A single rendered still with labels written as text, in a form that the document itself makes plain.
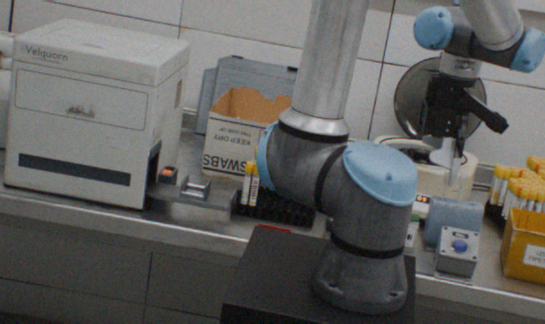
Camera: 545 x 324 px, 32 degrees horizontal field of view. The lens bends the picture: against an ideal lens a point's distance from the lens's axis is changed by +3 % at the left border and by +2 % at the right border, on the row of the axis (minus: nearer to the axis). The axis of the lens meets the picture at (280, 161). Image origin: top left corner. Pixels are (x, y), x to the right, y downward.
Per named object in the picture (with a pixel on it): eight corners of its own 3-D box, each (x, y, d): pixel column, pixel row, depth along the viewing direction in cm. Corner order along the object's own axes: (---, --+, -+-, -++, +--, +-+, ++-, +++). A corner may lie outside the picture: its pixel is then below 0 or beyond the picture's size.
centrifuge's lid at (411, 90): (405, 44, 225) (409, 44, 233) (382, 147, 229) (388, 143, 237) (497, 61, 220) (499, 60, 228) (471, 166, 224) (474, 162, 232)
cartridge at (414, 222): (392, 249, 188) (398, 218, 186) (393, 240, 192) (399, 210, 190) (413, 253, 187) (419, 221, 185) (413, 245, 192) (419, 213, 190)
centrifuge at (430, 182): (346, 209, 206) (356, 156, 202) (372, 174, 233) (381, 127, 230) (457, 237, 200) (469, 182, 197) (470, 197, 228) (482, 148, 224)
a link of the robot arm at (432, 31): (470, 16, 162) (500, 14, 171) (414, 2, 169) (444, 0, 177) (459, 62, 165) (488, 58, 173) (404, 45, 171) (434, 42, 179)
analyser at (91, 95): (1, 186, 188) (11, 35, 179) (53, 149, 214) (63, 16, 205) (156, 215, 186) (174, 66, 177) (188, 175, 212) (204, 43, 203)
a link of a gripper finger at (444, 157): (424, 183, 181) (429, 138, 184) (456, 187, 181) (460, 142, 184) (428, 177, 178) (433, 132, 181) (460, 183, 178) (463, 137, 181)
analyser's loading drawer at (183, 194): (127, 198, 187) (130, 173, 185) (137, 187, 193) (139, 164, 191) (229, 217, 185) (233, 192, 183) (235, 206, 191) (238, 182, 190)
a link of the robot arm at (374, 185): (379, 258, 139) (396, 174, 135) (308, 225, 147) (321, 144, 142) (421, 238, 148) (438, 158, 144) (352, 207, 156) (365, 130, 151)
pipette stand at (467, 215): (424, 250, 190) (434, 204, 187) (420, 238, 196) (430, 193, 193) (475, 258, 190) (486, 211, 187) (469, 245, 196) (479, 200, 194)
